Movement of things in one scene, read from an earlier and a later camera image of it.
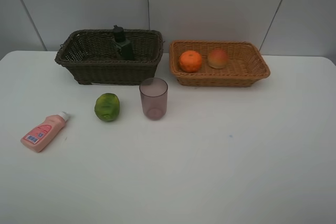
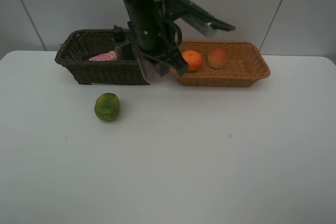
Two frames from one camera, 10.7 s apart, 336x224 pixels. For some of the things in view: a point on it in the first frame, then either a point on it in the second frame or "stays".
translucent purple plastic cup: (154, 93) -> (150, 71)
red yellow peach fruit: (217, 58) stays
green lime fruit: (107, 107) stays
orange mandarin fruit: (190, 61) stays
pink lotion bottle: (37, 138) -> (109, 56)
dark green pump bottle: (123, 48) stays
